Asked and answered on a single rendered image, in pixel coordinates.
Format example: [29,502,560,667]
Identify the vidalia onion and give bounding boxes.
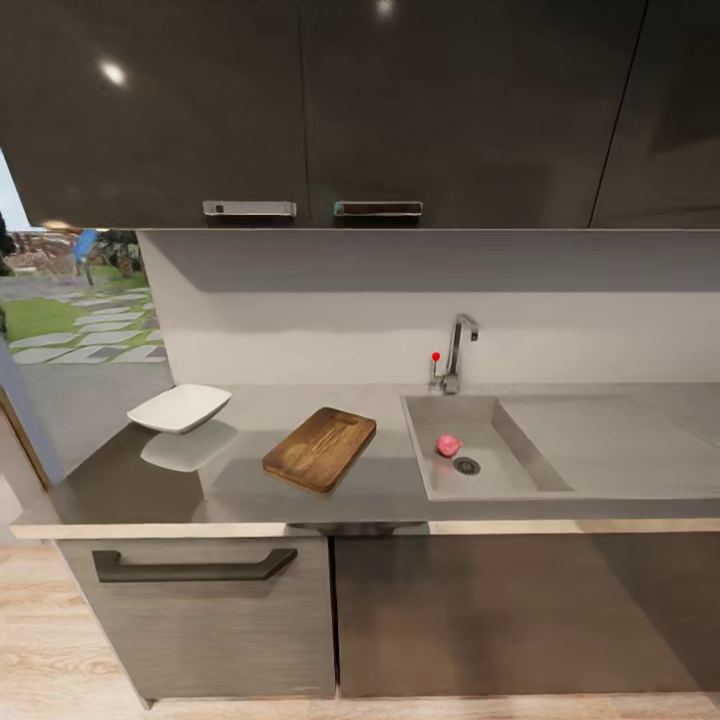
[436,435,464,457]

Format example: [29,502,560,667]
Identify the cutting board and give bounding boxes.
[262,407,377,493]

